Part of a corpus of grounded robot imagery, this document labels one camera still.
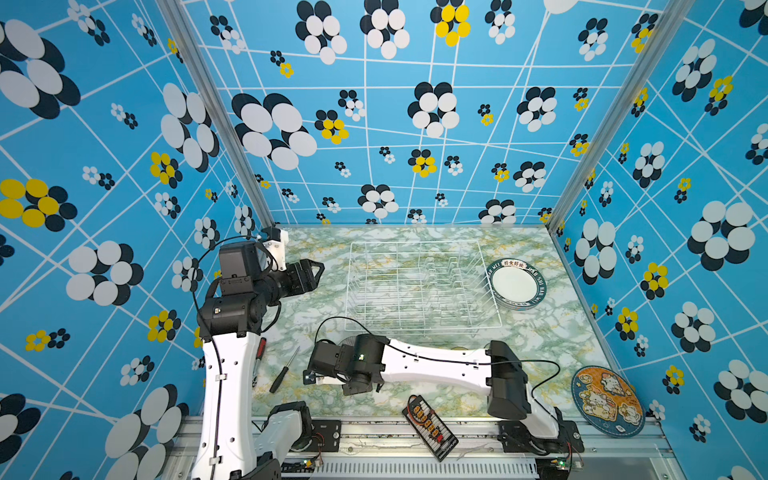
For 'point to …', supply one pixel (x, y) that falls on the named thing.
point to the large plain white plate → (516, 284)
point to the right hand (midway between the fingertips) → (352, 363)
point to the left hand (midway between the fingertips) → (312, 267)
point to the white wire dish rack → (419, 285)
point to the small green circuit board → (298, 466)
